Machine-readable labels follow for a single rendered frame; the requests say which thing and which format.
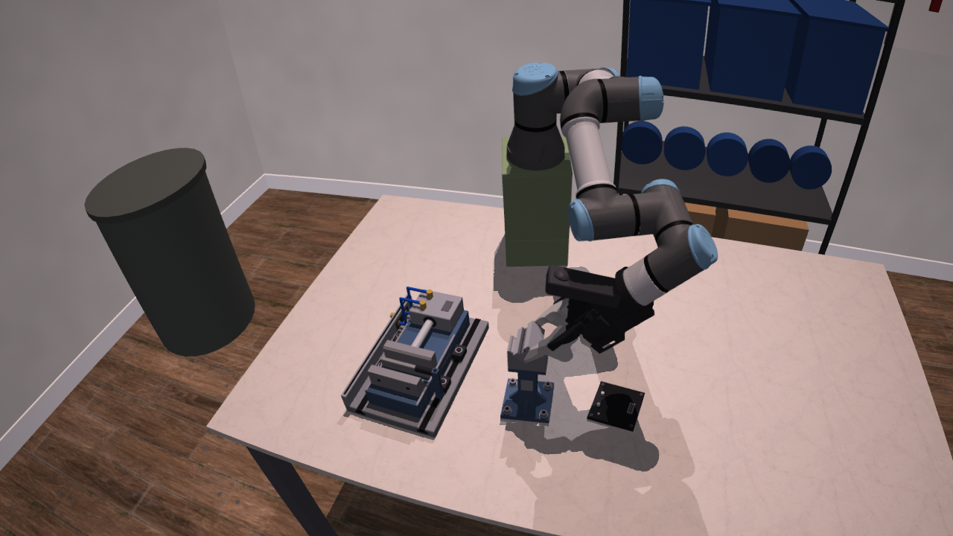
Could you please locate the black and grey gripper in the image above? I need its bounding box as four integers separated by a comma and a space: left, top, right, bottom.
524, 267, 654, 363

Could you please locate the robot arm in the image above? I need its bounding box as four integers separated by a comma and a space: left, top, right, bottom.
507, 63, 718, 308

